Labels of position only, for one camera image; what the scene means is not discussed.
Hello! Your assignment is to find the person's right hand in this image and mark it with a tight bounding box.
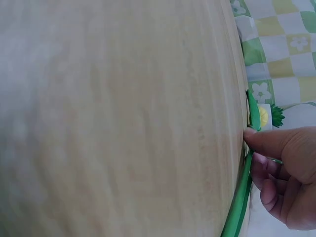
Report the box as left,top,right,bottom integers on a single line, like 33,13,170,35
243,125,316,229

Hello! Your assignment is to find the green rimmed plate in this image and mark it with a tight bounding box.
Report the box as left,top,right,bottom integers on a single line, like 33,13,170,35
221,89,284,237

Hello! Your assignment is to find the yellow toy pineapple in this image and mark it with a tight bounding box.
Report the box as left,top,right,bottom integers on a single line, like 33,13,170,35
257,104,286,129

